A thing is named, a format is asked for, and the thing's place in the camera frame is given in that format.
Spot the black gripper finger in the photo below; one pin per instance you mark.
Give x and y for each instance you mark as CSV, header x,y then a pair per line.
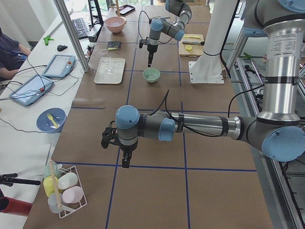
x,y
126,159
150,59

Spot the white wire cup rack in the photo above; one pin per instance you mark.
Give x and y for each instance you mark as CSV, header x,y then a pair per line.
x,y
55,202

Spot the yellow plastic knife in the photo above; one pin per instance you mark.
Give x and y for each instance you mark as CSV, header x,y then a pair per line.
x,y
194,37

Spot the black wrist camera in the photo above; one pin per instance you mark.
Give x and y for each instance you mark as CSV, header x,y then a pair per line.
x,y
142,42
109,136

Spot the red cylinder bottle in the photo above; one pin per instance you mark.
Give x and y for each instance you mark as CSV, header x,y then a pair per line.
x,y
14,206

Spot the far teach pendant tablet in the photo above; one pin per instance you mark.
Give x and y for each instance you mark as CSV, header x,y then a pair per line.
x,y
59,66

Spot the ice cubes in green bowl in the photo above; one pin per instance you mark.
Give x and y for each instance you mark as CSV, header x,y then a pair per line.
x,y
151,76

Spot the near teach pendant tablet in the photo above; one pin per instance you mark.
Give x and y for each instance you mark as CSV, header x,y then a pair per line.
x,y
31,90

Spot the black keyboard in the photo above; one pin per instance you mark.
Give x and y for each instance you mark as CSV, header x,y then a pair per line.
x,y
81,27

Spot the green plastic clamp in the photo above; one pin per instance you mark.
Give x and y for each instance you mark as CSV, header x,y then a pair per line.
x,y
47,39

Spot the cream serving tray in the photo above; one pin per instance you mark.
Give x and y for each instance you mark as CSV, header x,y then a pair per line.
x,y
117,64

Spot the pink plastic cup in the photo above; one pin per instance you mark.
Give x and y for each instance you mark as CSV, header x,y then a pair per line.
x,y
72,195

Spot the green plastic cup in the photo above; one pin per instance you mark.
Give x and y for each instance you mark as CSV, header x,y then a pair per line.
x,y
56,170

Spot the blue bowl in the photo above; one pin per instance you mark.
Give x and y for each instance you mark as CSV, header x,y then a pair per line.
x,y
46,126

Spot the yellow plastic cup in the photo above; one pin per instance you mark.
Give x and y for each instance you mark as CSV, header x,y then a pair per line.
x,y
48,186

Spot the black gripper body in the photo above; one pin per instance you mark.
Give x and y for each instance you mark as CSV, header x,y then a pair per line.
x,y
127,150
151,49

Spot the wooden cutting board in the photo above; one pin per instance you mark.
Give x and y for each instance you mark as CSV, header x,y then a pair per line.
x,y
191,45

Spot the lemon half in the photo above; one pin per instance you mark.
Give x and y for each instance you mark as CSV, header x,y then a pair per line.
x,y
188,47

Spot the seated person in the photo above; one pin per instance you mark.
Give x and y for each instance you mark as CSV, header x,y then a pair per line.
x,y
12,56

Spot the teach pendant tablet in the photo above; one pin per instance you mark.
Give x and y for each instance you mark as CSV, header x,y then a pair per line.
x,y
59,66
31,90

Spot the pink bowl of ice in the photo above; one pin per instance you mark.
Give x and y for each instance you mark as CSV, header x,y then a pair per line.
x,y
115,24

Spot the black tripod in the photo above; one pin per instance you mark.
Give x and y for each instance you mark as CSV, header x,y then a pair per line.
x,y
11,179

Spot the yellow plastic fork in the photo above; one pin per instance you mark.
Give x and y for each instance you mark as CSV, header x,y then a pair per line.
x,y
50,117

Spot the black computer mouse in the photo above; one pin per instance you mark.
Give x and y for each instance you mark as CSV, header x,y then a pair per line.
x,y
61,47

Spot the white plastic cup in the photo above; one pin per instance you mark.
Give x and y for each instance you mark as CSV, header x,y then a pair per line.
x,y
68,180

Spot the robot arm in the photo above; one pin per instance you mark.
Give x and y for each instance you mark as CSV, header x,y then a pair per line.
x,y
161,25
275,130

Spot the wooden mug tree stand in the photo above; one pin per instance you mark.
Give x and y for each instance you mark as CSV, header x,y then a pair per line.
x,y
114,4

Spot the clear wine glass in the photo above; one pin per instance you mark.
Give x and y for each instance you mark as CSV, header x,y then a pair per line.
x,y
105,58

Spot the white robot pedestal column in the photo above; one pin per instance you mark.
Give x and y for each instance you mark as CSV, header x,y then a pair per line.
x,y
208,69

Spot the steel knife handle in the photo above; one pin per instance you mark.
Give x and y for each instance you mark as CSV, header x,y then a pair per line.
x,y
193,43

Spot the light green bowl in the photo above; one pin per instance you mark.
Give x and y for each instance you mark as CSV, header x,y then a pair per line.
x,y
151,70

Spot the aluminium frame post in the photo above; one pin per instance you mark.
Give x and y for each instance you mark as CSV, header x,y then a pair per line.
x,y
63,12

